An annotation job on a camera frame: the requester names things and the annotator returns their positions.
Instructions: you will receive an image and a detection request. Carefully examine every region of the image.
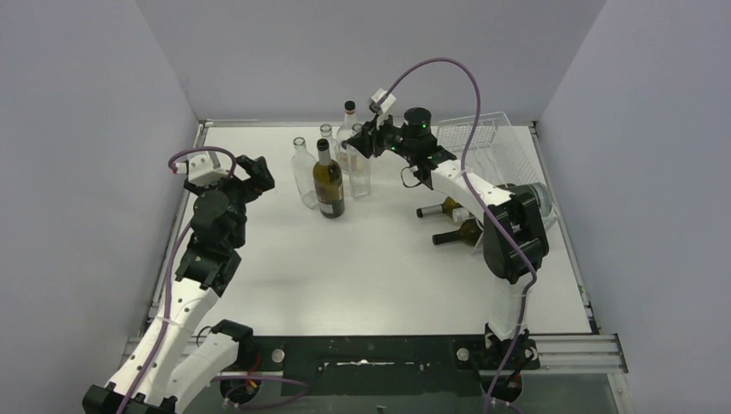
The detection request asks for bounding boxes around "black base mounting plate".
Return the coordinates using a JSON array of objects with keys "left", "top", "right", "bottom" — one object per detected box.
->
[{"left": 227, "top": 329, "right": 540, "bottom": 402}]

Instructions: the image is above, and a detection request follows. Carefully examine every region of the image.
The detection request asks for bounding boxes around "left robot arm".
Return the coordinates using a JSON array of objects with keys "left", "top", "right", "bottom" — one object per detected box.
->
[{"left": 82, "top": 147, "right": 275, "bottom": 413}]

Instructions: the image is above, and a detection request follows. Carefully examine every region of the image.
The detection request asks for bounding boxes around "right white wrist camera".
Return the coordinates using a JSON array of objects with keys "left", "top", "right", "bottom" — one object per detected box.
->
[{"left": 368, "top": 88, "right": 396, "bottom": 129}]

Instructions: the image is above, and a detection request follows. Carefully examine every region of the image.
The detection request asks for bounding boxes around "green wine bottle lowest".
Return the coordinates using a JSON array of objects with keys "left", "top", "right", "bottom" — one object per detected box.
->
[{"left": 432, "top": 219, "right": 483, "bottom": 247}]

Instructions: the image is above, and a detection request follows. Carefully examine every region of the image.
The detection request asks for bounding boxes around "clear round bottle black cap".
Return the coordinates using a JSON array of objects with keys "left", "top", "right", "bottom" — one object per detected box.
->
[{"left": 335, "top": 100, "right": 358, "bottom": 173}]

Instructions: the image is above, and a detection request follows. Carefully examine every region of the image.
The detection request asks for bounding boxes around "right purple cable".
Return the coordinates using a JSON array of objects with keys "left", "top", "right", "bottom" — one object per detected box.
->
[{"left": 371, "top": 57, "right": 538, "bottom": 414}]

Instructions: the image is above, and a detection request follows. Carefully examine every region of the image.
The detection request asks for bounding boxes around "clear tall glass bottle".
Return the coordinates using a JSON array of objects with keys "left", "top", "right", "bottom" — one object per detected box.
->
[{"left": 320, "top": 123, "right": 341, "bottom": 166}]

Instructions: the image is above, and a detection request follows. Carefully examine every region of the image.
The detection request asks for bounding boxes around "white wire wine rack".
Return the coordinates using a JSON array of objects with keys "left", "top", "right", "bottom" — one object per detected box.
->
[{"left": 437, "top": 112, "right": 558, "bottom": 230}]

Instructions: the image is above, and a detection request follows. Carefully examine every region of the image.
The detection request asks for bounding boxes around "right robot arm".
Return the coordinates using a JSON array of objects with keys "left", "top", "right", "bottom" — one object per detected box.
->
[{"left": 346, "top": 107, "right": 549, "bottom": 340}]

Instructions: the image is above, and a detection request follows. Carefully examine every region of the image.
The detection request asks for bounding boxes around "clear square glass bottle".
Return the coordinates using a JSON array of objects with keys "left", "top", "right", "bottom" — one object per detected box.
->
[{"left": 291, "top": 136, "right": 318, "bottom": 209}]

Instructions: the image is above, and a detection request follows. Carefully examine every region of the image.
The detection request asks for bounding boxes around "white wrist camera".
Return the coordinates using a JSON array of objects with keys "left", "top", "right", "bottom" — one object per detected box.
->
[
  {"left": 169, "top": 151, "right": 228, "bottom": 187},
  {"left": 368, "top": 88, "right": 396, "bottom": 129}
]

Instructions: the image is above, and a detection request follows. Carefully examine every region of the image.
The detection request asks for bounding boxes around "olive wine bottle black cap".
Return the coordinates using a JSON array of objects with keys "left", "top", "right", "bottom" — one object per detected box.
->
[{"left": 415, "top": 197, "right": 462, "bottom": 218}]

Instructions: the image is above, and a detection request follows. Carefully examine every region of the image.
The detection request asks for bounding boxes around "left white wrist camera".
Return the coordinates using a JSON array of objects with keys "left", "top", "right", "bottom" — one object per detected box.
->
[{"left": 169, "top": 151, "right": 228, "bottom": 187}]

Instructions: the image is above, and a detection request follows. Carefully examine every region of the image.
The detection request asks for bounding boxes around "clear slim glass bottle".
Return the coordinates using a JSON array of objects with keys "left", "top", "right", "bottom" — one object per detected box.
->
[{"left": 347, "top": 144, "right": 371, "bottom": 199}]

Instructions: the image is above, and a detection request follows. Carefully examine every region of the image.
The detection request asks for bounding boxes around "dark green wine bottle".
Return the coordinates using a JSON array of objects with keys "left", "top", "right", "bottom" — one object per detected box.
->
[{"left": 312, "top": 138, "right": 345, "bottom": 218}]

